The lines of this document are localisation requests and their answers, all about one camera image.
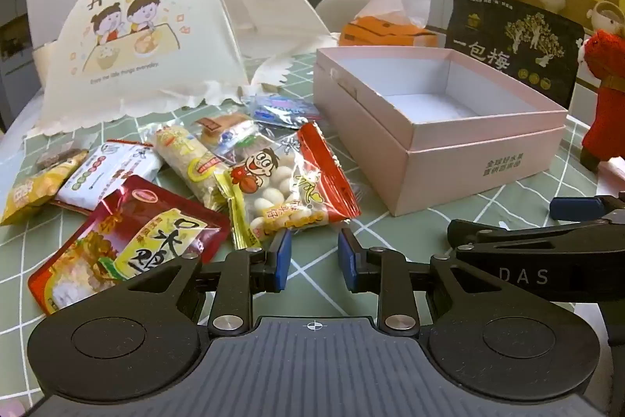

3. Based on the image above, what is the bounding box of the white green snack packet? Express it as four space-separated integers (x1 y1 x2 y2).
53 140 164 210

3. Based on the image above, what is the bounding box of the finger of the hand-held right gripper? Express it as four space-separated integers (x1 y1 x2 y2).
550 191 625 222
447 218 625 252

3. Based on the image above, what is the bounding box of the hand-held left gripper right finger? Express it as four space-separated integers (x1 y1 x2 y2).
338 226 494 336

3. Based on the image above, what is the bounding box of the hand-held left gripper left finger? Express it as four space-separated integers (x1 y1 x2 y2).
124 230 294 336

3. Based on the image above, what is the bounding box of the yellow wrapped candy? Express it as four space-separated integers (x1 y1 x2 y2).
215 168 262 251

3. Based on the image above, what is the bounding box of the yellow rice cracker packet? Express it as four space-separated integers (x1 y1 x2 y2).
154 124 230 210

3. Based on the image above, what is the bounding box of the pink cardboard box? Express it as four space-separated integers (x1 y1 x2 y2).
312 46 570 217

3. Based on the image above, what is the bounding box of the clear biscuit packet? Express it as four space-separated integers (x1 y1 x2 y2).
195 113 259 154

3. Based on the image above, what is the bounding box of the black gold printed bag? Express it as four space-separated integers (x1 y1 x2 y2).
444 0 587 110

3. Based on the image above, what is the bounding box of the red cartoon ball snack packet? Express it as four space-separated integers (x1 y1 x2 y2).
229 122 364 242

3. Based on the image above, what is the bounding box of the pink flat sheet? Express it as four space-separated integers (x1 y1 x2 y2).
600 158 625 194

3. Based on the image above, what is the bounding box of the blue clear snack packet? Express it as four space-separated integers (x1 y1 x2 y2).
244 93 320 129

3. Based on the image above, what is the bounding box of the red knitted doll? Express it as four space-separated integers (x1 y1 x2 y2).
576 23 625 174

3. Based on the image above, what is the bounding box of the large red snack pouch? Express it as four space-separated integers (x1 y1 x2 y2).
28 175 231 316

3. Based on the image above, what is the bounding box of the white cartoon food cover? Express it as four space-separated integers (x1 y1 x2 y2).
27 0 343 138

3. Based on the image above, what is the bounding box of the yellow chip packet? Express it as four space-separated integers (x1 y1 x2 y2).
0 148 91 226

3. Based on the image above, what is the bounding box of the yellow eared plush doll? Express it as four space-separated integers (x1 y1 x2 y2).
588 0 625 38

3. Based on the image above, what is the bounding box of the white chair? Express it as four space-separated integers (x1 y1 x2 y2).
315 0 378 33

